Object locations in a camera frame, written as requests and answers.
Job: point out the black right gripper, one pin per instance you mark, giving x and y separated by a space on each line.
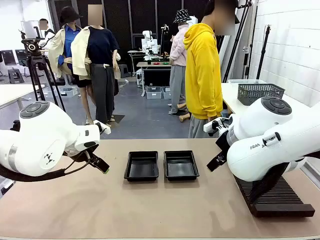
222 143

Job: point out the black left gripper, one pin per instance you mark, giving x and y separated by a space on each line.
77 155

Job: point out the black ESD tray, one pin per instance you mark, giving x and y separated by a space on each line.
141 166
181 165

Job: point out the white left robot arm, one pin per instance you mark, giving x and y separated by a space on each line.
37 140

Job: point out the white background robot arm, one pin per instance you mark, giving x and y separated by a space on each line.
148 42

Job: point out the person's right forearm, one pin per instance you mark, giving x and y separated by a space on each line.
216 100

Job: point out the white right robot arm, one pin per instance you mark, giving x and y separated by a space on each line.
262 125

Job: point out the person's right hand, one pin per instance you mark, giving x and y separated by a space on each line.
213 119

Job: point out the tan mannequin foot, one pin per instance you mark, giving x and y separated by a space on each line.
185 117

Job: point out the white side table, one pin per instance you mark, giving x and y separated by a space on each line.
231 96

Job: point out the black slotted board rack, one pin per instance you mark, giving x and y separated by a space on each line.
280 200

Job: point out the grey plastic mesh basket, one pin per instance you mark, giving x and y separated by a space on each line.
260 93

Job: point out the clear storage box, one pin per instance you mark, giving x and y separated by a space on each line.
153 93
166 93

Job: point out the clear plastic bin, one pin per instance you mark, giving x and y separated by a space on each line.
246 81

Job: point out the person in yellow hoodie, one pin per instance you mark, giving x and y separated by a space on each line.
202 75

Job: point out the mannequin with navy top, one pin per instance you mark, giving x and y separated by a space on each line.
100 75

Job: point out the clear storage bin with latch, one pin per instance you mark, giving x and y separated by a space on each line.
6 186

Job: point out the dark plastic stool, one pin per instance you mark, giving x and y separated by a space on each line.
124 70

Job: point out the background desk with black panel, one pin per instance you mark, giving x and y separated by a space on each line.
156 75

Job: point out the mannequin with pink hoodie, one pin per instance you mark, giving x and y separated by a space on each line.
178 62

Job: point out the white work table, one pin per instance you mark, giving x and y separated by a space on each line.
12 93

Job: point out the black light stand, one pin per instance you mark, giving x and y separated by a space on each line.
263 50

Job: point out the black step stool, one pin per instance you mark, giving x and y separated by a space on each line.
15 75

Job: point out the mannequin with black hat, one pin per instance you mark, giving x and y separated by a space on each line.
66 37

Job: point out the background person in vest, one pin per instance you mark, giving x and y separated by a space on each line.
46 32

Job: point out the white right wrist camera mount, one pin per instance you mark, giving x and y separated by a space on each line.
208 128

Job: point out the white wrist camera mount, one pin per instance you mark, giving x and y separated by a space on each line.
103 128
208 128

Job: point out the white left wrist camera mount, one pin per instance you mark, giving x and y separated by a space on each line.
103 128

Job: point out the black camera tripod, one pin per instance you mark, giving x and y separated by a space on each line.
37 75

